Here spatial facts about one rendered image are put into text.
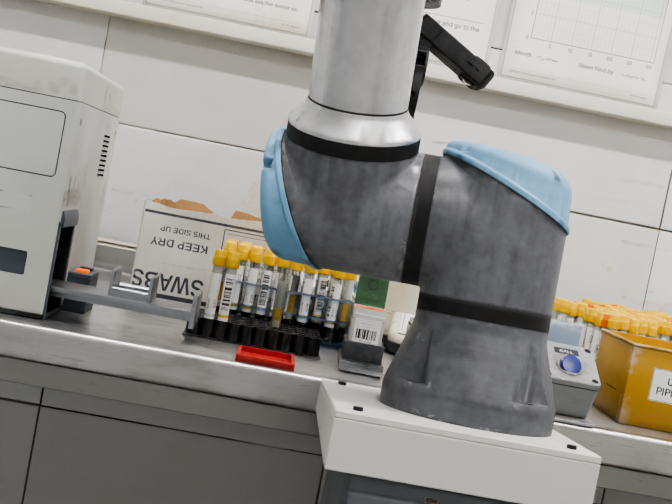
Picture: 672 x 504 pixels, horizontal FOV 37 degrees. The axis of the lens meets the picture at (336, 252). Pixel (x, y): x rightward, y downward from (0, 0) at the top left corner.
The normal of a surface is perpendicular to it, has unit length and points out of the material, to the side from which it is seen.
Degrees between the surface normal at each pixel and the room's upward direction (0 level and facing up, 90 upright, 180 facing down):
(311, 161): 107
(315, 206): 102
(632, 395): 90
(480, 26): 93
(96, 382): 90
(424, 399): 87
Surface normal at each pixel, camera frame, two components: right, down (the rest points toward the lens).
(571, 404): -0.05, 0.55
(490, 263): -0.18, -0.06
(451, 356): -0.37, -0.40
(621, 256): 0.05, 0.06
